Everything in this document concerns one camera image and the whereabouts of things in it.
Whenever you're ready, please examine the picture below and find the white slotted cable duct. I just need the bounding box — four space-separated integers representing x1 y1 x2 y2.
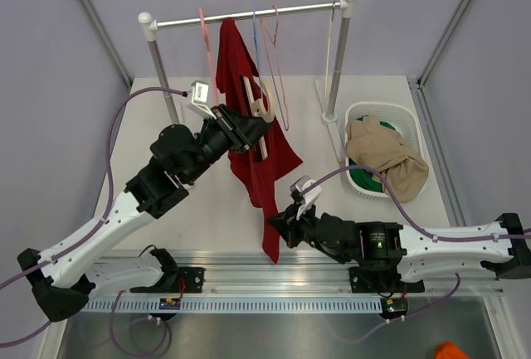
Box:
84 296 382 314

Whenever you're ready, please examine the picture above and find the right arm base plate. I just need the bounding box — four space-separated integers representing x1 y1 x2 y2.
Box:
348 267 426 298

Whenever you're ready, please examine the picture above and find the white perforated plastic basket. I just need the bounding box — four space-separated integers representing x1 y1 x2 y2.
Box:
344 101 425 200

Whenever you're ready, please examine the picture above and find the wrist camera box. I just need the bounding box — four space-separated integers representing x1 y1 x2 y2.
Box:
186 80 217 119
290 176 322 221

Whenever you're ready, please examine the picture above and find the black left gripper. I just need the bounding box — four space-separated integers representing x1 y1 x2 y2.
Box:
182 104 272 184

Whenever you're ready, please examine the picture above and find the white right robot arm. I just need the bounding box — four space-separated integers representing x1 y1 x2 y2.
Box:
268 205 530 290

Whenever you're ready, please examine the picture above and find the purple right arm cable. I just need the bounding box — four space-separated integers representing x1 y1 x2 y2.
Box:
302 163 531 343

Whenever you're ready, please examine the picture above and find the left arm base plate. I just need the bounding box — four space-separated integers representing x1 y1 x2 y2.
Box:
167 266 206 294

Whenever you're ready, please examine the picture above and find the green t shirt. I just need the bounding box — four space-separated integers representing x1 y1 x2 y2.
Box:
348 115 396 193

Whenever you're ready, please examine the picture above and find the beige wooden hanger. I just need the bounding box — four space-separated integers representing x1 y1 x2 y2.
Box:
241 75 275 161

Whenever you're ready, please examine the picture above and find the thick pink plastic hanger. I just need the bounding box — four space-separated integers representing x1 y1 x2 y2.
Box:
199 7 220 104

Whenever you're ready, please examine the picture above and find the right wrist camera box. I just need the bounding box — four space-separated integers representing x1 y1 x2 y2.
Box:
290 176 322 221

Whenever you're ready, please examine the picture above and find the orange cloth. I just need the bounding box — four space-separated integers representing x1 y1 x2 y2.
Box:
432 341 470 359

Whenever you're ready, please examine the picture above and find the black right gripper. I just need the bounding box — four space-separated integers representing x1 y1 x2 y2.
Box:
268 199 324 252

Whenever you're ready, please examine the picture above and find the beige t shirt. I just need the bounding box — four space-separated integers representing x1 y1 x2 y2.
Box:
345 116 429 203

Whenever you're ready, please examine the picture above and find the pink wire hanger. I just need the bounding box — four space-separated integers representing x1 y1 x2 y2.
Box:
260 4 290 132

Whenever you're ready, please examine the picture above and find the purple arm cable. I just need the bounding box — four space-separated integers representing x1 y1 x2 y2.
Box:
302 163 531 343
0 87 188 346

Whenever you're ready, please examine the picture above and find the blue wire hanger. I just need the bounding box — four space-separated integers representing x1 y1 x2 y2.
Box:
252 7 261 79

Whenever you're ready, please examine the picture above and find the aluminium mounting rail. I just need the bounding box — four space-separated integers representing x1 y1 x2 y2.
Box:
82 249 505 296

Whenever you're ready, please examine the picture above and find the metal clothes rack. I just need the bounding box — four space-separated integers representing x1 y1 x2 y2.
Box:
138 0 355 163

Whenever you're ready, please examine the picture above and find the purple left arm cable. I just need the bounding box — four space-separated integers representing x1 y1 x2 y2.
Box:
0 87 188 346

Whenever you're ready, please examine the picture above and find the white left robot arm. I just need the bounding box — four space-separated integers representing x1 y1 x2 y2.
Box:
17 104 270 323

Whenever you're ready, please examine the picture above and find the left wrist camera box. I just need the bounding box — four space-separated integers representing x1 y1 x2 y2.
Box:
186 80 217 119

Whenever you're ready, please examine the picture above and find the red t shirt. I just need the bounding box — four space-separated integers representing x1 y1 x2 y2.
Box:
216 18 303 263

